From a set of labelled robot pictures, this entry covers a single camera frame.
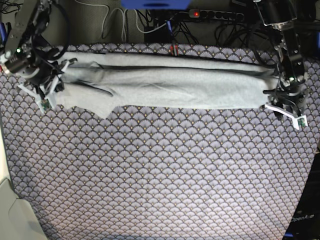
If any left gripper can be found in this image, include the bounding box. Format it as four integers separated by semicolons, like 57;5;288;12
263;77;309;117

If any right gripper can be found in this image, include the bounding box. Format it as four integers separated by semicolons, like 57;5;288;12
2;49;58;86

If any light grey T-shirt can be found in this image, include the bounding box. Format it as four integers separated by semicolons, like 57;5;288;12
56;52;277;118

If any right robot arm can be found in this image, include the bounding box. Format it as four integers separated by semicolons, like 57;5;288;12
0;0;71;92

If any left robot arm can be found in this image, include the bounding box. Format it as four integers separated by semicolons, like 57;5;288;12
254;0;308;118

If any black power strip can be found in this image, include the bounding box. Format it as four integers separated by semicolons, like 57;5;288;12
188;9;245;22

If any blue box overhead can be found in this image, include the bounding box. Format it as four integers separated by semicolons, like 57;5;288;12
121;0;191;10

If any red black table clamp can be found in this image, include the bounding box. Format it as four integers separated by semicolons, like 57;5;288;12
170;44;179;57

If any black OpenArm box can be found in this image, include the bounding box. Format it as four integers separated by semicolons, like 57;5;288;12
283;153;320;240

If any black box under table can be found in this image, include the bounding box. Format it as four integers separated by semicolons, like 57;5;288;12
144;25;171;44

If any beige plastic furniture piece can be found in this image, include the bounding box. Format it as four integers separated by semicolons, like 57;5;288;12
0;179;47;240

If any fan-patterned table cloth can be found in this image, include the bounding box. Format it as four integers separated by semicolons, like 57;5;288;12
0;59;320;240

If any white cable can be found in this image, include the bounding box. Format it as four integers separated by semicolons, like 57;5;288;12
100;8;129;41

